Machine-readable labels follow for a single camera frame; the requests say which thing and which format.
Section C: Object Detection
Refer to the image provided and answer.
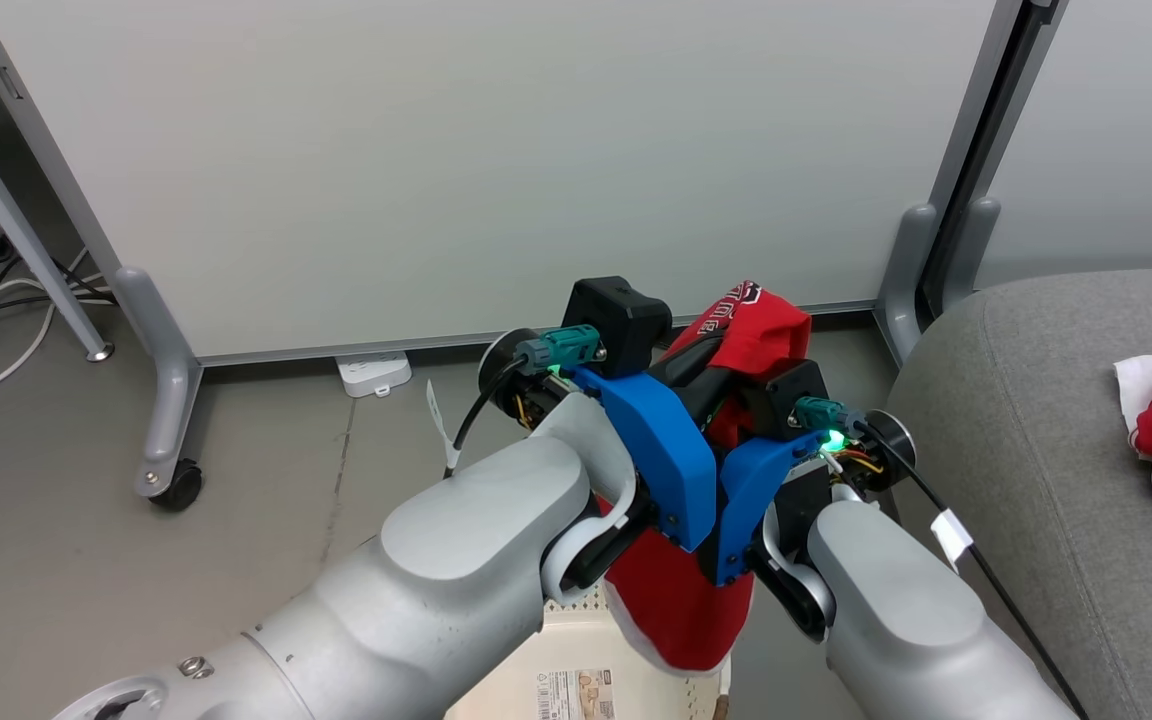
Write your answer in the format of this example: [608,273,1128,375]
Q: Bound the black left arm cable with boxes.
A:
[424,355,531,481]

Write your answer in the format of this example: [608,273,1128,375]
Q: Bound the large white partition panel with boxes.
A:
[0,0,1025,368]

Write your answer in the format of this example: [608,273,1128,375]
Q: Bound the narrow white partition panel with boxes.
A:
[971,0,1152,293]

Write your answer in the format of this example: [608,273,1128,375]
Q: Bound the grey fabric sofa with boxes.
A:
[885,267,1152,720]

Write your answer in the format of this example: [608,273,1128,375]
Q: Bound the teal cable connector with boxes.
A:
[794,395,851,435]
[515,323,607,378]

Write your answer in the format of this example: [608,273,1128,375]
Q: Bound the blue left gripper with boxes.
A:
[571,340,738,554]

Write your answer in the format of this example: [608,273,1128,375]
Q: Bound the teal right cable connector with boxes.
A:
[794,395,851,435]

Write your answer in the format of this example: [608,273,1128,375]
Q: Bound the grey partition foot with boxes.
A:
[113,265,206,499]
[940,196,1003,313]
[875,203,939,367]

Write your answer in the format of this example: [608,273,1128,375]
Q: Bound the cream plastic laundry basket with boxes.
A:
[444,585,734,720]

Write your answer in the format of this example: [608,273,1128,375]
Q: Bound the red garment white lettering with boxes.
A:
[599,281,814,674]

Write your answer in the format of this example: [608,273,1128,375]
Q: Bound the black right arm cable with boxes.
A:
[851,418,1092,720]

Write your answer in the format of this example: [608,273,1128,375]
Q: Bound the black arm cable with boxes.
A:
[851,418,1092,720]
[424,355,531,481]

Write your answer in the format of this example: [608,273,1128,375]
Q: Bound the white power strip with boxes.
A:
[335,349,415,400]

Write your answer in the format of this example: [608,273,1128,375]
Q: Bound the grey metal table leg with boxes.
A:
[0,82,116,364]

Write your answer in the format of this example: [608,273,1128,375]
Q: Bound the white cable under table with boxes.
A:
[0,247,92,400]

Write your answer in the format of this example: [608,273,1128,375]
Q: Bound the teal left cable connector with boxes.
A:
[515,323,607,378]

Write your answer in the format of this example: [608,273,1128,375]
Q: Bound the black caster wheel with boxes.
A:
[148,458,205,514]

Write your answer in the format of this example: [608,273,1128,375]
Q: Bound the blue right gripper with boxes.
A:
[700,430,828,589]

